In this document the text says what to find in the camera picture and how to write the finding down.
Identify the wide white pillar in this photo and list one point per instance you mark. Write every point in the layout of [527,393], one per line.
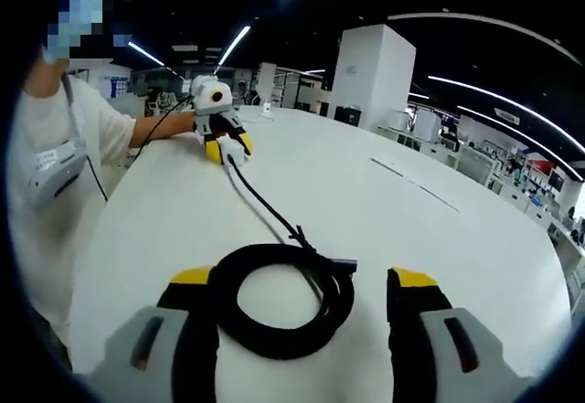
[370,74]

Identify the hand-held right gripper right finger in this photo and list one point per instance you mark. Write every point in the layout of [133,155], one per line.
[434,357]

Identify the grey chest-worn device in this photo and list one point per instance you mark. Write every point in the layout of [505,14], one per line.
[55,170]

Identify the person's torso in white shirt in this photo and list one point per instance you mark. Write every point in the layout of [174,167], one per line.
[41,129]

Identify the narrow white pillar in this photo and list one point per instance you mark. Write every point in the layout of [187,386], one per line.
[267,83]

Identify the short ceiling light strip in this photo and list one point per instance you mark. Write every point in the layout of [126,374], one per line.
[234,45]

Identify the ceiling air vent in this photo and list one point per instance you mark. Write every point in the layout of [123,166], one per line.
[507,116]

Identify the small white desktop socket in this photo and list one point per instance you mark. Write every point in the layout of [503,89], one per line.
[265,109]

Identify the small white appliance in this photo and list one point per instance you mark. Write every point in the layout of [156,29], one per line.
[397,120]

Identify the large white appliance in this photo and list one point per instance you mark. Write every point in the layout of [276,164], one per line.
[428,125]

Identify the blue white wall poster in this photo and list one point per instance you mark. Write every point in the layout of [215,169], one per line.
[117,86]

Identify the black cabinet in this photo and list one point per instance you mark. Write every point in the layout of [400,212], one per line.
[345,115]

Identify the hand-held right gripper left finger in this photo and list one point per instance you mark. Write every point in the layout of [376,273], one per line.
[151,357]

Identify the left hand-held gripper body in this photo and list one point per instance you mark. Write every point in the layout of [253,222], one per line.
[203,101]

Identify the white office desk row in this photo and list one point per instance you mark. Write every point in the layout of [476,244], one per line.
[503,179]

